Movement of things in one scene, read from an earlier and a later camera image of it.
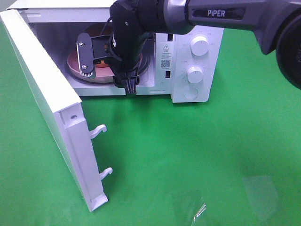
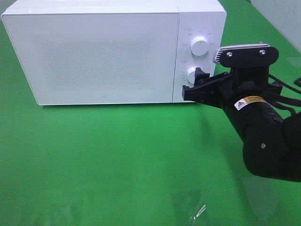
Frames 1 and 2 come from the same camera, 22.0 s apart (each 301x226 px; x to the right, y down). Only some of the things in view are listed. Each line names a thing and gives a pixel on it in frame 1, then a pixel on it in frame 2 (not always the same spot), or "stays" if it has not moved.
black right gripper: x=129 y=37 -> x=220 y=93
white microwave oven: x=188 y=64 stays
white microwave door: x=62 y=108 -> x=87 y=58
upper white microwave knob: x=199 y=45 stays
